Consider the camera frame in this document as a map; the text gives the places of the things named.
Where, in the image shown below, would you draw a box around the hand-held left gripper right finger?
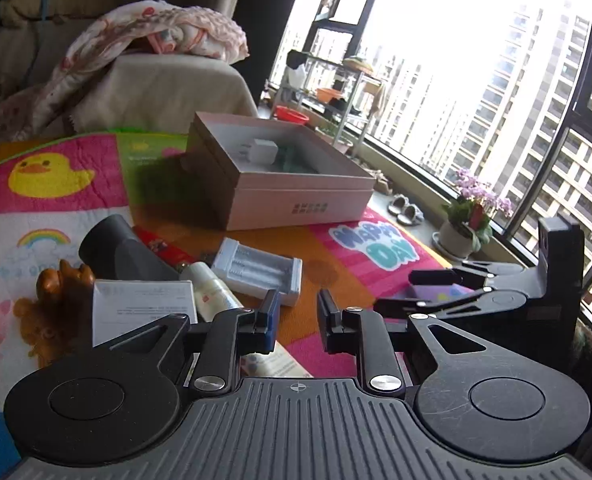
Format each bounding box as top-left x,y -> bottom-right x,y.
317,289 -> 499,393

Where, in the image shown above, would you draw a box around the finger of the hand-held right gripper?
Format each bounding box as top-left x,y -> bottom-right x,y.
408,261 -> 528,291
373,289 -> 529,322

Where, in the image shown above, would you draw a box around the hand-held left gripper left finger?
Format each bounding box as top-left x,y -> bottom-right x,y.
93,290 -> 283,393

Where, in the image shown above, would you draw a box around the white battery charger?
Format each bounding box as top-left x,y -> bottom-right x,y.
211,238 -> 303,307

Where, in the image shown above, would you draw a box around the white lotion tube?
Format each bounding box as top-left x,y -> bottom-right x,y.
178,261 -> 244,322

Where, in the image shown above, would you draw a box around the pink cardboard box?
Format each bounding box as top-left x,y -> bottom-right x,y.
182,111 -> 377,231

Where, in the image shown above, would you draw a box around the red packet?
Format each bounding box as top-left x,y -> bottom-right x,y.
132,225 -> 197,268

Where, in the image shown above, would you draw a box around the white card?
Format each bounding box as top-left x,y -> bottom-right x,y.
92,280 -> 198,348

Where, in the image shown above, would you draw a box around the black cylinder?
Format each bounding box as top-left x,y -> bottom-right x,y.
78,214 -> 179,281

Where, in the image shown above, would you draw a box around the white leaflet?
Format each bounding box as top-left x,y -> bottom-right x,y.
241,342 -> 313,379

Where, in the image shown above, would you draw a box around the potted purple flowers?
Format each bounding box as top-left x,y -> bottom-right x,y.
433,167 -> 514,261

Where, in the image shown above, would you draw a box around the small white cube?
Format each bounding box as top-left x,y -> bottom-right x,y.
248,138 -> 279,166

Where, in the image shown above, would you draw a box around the metal rack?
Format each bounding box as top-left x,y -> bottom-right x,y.
296,55 -> 383,157

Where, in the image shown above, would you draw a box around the red basin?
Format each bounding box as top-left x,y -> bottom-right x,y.
274,105 -> 310,125

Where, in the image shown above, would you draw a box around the golden figurine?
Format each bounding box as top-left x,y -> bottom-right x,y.
36,259 -> 95,307

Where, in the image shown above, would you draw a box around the colourful cartoon play mat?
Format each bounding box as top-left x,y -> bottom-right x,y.
0,130 -> 469,476

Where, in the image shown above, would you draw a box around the white bag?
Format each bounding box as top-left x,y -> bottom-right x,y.
282,50 -> 310,89

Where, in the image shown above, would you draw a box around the beige sofa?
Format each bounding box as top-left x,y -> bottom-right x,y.
0,0 -> 259,156

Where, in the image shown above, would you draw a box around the pink printed blanket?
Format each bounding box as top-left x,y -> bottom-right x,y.
0,1 -> 250,153

